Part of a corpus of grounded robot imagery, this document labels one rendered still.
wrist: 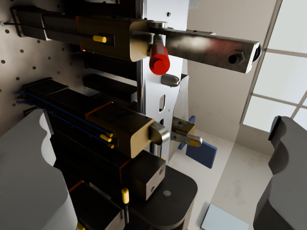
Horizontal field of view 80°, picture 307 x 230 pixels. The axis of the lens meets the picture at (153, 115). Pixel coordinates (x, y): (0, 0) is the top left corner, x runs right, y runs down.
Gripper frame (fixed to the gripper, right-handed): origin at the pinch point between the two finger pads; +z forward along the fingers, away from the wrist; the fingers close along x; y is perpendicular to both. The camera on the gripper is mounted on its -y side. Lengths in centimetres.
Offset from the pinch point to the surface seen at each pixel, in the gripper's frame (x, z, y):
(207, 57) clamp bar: 6.8, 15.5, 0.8
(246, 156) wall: 159, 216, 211
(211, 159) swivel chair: 86, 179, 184
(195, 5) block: 12, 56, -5
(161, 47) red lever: 0.2, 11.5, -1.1
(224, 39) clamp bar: 8.2, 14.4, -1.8
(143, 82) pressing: -2.7, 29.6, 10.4
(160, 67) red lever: 0.1, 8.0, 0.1
